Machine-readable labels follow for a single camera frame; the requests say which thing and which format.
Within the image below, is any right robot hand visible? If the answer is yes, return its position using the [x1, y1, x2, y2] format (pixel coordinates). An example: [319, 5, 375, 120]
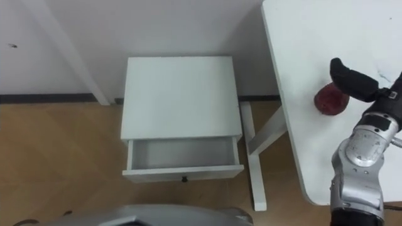
[329, 57, 402, 130]

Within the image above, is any open white cabinet drawer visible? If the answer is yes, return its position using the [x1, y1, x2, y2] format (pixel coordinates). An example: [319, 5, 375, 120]
[122, 136, 245, 184]

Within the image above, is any white slanted furniture leg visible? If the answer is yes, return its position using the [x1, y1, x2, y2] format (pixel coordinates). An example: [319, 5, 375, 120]
[21, 0, 111, 106]

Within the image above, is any white desk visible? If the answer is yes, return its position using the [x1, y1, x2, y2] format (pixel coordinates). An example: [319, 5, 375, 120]
[240, 0, 402, 212]

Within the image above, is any robot body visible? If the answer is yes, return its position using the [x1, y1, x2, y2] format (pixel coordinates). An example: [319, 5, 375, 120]
[37, 204, 254, 226]

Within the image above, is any white bedside cabinet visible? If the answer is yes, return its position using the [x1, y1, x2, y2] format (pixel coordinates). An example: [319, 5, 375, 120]
[120, 56, 243, 146]

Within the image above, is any red soft toy fruit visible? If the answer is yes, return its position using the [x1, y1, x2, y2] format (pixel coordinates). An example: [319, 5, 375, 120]
[313, 82, 350, 116]

